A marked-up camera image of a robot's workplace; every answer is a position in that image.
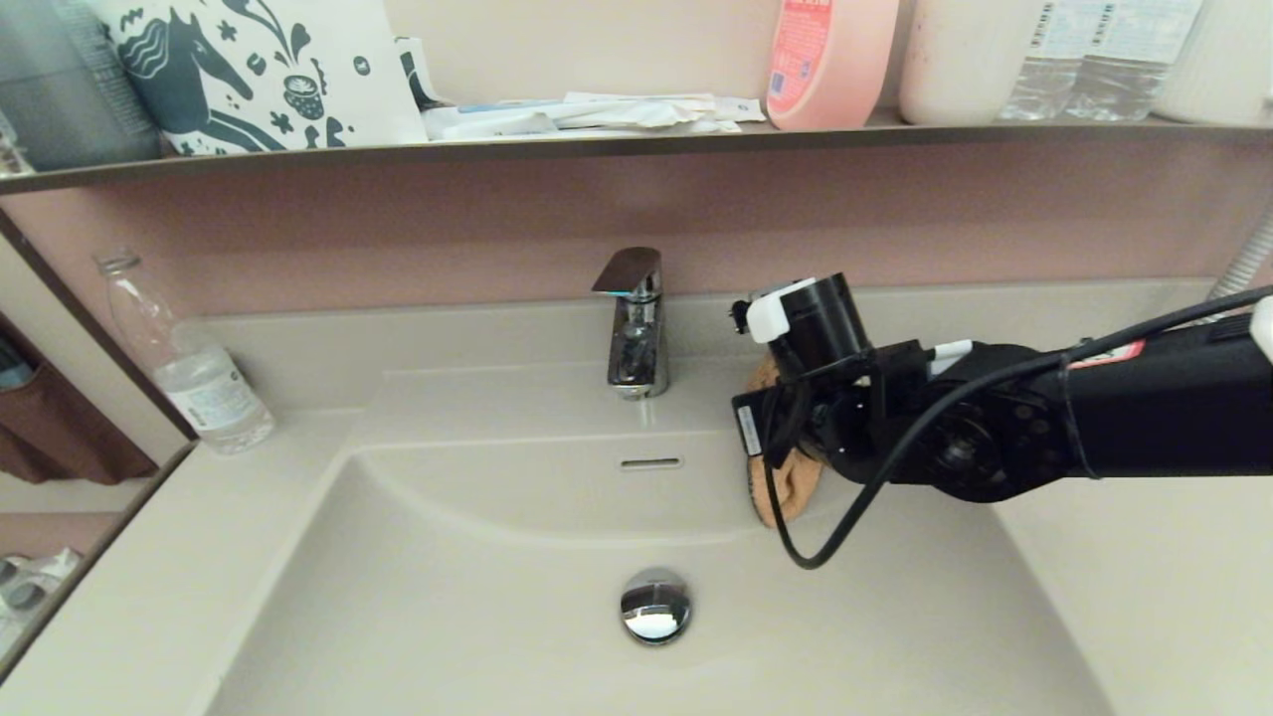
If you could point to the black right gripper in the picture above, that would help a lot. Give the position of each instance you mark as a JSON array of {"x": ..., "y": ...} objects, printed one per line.
[{"x": 855, "y": 418}]

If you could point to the orange microfibre cloth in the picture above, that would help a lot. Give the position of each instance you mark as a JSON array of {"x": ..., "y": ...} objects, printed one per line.
[{"x": 786, "y": 492}]

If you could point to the chrome faucet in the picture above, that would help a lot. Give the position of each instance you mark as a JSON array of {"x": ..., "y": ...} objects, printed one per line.
[{"x": 636, "y": 348}]

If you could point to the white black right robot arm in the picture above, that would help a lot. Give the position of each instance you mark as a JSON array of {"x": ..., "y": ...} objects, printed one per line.
[{"x": 1144, "y": 418}]

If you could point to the white ceramic sink basin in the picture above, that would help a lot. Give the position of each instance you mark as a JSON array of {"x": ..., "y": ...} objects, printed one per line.
[{"x": 448, "y": 597}]

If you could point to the chrome drain stopper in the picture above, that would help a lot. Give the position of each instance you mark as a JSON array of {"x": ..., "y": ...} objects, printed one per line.
[{"x": 654, "y": 607}]

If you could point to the pink lotion bottle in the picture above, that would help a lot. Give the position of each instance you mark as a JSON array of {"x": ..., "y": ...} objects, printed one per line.
[{"x": 825, "y": 70}]

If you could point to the white crumpled wrapper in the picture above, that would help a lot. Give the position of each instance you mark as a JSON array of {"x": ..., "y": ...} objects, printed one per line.
[{"x": 646, "y": 111}]

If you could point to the white smooth jar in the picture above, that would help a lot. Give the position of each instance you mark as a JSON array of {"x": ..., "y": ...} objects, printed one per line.
[{"x": 960, "y": 60}]

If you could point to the white toothbrush packet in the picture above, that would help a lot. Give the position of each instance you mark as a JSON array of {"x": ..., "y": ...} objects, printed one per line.
[{"x": 487, "y": 121}]

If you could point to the white ribbed container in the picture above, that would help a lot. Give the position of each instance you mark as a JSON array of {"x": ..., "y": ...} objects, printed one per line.
[{"x": 1223, "y": 60}]

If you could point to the black white sachet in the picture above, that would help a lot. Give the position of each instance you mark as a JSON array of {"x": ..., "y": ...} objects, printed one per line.
[{"x": 416, "y": 75}]

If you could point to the clear plastic water bottle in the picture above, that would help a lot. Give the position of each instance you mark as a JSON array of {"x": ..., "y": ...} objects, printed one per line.
[{"x": 204, "y": 388}]

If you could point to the white horse print bag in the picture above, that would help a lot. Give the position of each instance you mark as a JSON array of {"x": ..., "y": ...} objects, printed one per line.
[{"x": 298, "y": 70}]

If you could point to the brown hanging towel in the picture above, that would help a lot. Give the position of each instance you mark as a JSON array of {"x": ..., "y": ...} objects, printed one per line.
[{"x": 60, "y": 438}]

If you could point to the white grey bundle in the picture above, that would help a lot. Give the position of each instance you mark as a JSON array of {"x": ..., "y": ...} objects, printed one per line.
[{"x": 35, "y": 587}]

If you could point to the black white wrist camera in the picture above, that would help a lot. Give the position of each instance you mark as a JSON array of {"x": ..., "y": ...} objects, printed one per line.
[{"x": 820, "y": 323}]

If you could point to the brown wall shelf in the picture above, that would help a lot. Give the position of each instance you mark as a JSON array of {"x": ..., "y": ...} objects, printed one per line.
[{"x": 636, "y": 144}]

